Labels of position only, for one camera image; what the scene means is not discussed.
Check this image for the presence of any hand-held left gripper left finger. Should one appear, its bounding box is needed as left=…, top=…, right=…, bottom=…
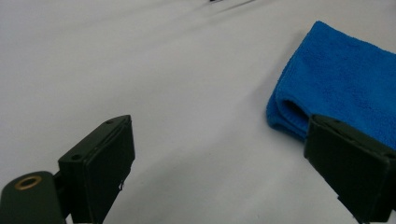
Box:
left=57, top=114, right=136, bottom=224

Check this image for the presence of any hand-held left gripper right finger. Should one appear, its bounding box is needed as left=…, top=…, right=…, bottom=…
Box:
left=304, top=114, right=396, bottom=224

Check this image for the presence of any blue towel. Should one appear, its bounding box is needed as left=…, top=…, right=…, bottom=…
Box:
left=265, top=21, right=396, bottom=151

